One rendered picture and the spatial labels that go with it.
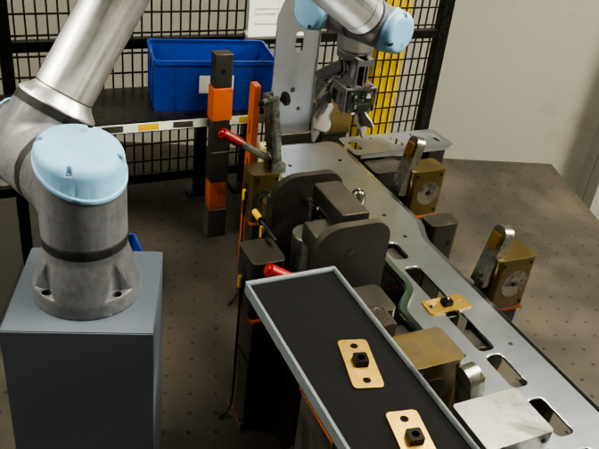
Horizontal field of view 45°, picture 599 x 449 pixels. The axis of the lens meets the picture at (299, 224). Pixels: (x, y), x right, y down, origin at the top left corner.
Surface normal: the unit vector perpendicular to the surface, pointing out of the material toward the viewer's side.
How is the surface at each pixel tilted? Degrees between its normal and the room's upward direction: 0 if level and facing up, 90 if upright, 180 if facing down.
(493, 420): 0
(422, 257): 0
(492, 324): 0
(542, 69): 90
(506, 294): 90
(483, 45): 90
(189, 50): 90
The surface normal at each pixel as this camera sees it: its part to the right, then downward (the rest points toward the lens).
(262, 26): 0.40, 0.51
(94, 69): 0.67, 0.43
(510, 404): 0.11, -0.85
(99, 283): 0.48, 0.22
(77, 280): 0.08, 0.25
